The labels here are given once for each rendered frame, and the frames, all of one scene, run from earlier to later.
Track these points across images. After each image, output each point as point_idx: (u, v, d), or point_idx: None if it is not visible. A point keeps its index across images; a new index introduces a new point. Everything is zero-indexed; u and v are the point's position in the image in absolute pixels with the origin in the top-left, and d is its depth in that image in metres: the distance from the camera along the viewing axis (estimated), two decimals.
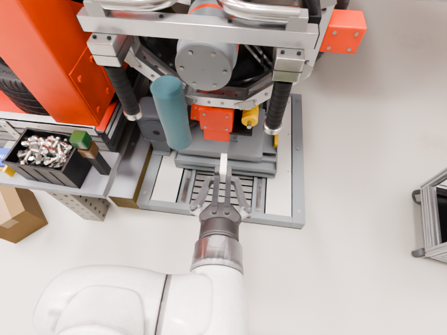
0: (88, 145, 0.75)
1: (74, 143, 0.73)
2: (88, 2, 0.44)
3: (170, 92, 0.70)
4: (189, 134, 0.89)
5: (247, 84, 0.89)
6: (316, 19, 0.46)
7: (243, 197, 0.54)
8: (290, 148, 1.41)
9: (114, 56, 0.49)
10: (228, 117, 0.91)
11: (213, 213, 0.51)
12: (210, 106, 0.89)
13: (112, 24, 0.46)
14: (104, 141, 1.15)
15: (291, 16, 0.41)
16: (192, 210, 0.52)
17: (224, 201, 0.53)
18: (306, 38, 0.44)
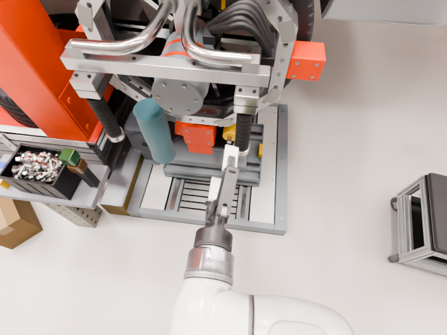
0: (76, 162, 0.81)
1: (63, 161, 0.79)
2: (70, 48, 0.50)
3: (151, 113, 0.76)
4: (173, 149, 0.96)
5: None
6: (270, 60, 0.52)
7: None
8: (275, 157, 1.47)
9: (94, 92, 0.55)
10: (209, 133, 0.97)
11: (225, 223, 0.54)
12: (191, 123, 0.95)
13: (92, 64, 0.53)
14: (95, 152, 1.22)
15: (244, 62, 0.48)
16: (226, 217, 0.49)
17: None
18: (260, 79, 0.51)
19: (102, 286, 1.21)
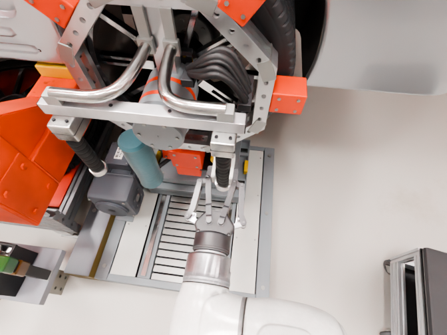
0: (13, 269, 0.70)
1: None
2: (45, 96, 0.50)
3: (135, 145, 0.76)
4: (160, 175, 0.96)
5: None
6: (247, 107, 0.53)
7: None
8: (259, 212, 1.36)
9: (72, 135, 0.55)
10: (196, 158, 0.97)
11: None
12: (179, 149, 0.96)
13: (69, 110, 0.53)
14: (56, 219, 1.11)
15: (218, 112, 0.48)
16: (241, 228, 0.56)
17: None
18: (235, 127, 0.51)
19: None
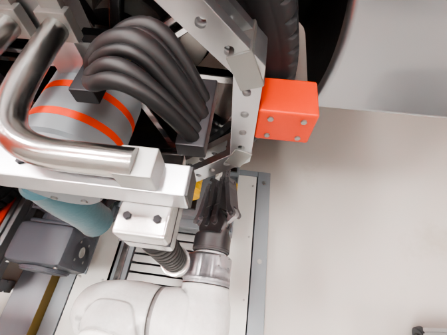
0: None
1: None
2: None
3: None
4: (105, 218, 0.68)
5: None
6: (195, 149, 0.24)
7: None
8: (249, 260, 1.05)
9: None
10: None
11: None
12: None
13: None
14: None
15: (114, 172, 0.20)
16: (237, 219, 0.53)
17: None
18: (166, 198, 0.22)
19: None
